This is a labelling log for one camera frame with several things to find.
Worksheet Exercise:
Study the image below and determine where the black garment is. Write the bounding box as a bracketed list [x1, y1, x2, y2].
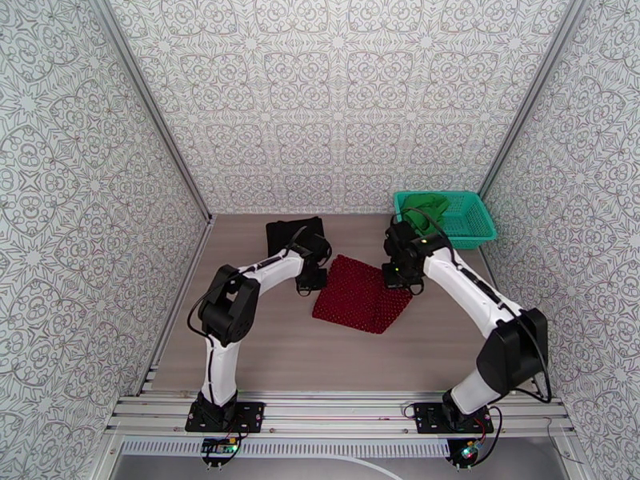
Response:
[266, 217, 326, 258]

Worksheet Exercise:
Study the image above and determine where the green garment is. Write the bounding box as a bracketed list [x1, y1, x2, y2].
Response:
[402, 193, 450, 236]

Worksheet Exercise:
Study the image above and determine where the red white-dotted garment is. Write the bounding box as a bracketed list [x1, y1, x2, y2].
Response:
[312, 254, 415, 336]

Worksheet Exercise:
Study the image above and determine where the teal plastic basket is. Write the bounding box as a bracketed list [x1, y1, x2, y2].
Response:
[393, 190, 498, 252]

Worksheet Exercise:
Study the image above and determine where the white vented strip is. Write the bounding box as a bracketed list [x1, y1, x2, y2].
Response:
[122, 439, 451, 458]

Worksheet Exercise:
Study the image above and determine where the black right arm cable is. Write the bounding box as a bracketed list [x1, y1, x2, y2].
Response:
[397, 207, 553, 401]

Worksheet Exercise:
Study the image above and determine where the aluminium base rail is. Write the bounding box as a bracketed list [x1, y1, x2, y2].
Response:
[107, 390, 571, 440]

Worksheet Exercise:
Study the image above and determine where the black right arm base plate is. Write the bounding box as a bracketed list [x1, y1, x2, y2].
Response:
[414, 402, 494, 435]

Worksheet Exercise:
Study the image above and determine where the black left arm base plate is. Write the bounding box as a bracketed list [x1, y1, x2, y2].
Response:
[186, 402, 265, 434]

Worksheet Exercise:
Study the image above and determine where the aluminium corner post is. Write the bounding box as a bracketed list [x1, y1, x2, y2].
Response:
[86, 0, 215, 224]
[477, 0, 589, 196]

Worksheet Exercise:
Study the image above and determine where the white curved cable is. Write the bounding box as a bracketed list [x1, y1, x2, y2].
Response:
[345, 455, 404, 480]

